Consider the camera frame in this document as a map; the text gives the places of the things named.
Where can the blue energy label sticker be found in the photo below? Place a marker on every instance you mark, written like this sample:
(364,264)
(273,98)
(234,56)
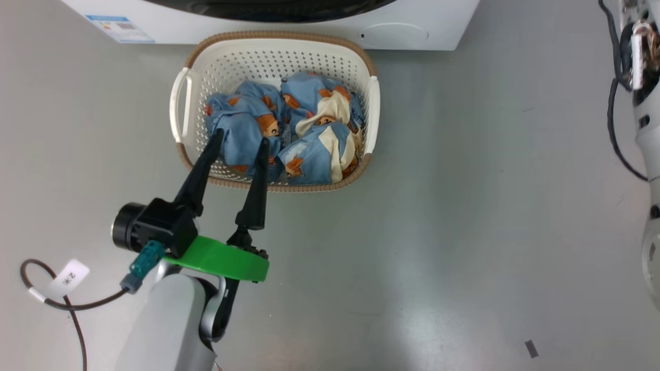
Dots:
(121,30)

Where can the blue and cream garment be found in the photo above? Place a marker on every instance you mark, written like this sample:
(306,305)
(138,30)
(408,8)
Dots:
(319,149)

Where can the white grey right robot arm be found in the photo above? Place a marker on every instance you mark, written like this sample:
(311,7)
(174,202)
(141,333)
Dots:
(650,139)

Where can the cream perforated laundry basket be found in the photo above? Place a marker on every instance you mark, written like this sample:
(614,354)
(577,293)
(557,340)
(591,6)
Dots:
(268,56)

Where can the blue bear print garment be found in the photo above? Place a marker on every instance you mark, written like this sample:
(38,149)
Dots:
(240,134)

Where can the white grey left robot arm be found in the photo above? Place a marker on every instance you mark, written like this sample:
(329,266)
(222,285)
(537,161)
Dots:
(165,330)

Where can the white front-load washing machine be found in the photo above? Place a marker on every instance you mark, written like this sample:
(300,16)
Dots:
(309,33)

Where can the small dark floor tape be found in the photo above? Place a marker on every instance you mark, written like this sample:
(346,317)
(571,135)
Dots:
(531,349)

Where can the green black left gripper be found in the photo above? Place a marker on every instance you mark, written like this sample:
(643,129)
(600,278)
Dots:
(221,260)

